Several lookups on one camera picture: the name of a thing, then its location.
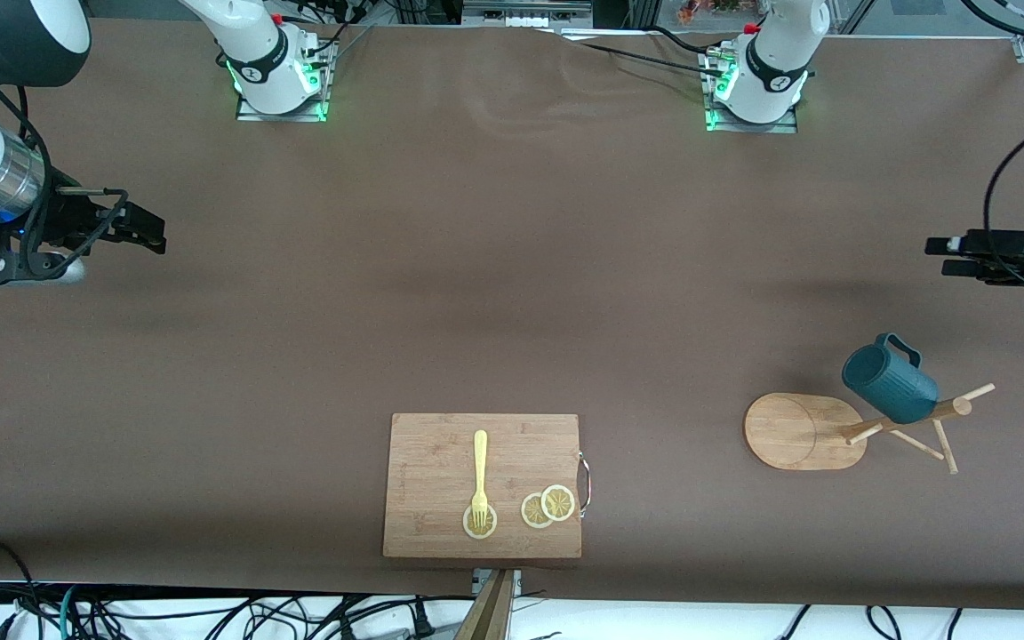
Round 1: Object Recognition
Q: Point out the teal cup yellow inside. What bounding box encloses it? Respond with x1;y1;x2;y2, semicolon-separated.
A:
840;332;940;426

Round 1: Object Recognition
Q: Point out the wooden mug rack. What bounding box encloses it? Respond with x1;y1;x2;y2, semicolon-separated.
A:
743;382;997;476

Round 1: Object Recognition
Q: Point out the wooden cutting board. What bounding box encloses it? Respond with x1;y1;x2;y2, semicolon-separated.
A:
382;412;592;560

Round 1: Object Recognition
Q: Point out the yellow plastic fork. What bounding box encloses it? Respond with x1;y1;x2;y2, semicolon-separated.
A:
471;430;491;527

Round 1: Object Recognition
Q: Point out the lemon slice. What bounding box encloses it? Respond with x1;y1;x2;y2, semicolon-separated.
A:
520;492;556;530
462;503;499;540
540;484;577;523

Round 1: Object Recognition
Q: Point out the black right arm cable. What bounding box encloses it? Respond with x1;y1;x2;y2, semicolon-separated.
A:
0;53;132;285

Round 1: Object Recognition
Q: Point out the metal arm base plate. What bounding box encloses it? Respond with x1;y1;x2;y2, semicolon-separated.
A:
704;46;800;135
235;37;332;124

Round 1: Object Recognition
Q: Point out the teal cable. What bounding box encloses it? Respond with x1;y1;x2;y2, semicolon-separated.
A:
56;584;84;640

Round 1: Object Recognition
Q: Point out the black cable on table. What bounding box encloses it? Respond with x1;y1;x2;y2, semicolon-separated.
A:
556;24;732;81

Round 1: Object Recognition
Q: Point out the aluminium frame rail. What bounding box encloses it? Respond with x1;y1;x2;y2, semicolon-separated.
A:
462;0;595;28

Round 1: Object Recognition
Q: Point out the small metal bracket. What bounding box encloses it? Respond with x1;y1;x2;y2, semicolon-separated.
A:
471;568;524;598

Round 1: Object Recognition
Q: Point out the wooden post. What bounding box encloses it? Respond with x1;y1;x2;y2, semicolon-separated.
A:
453;569;514;640

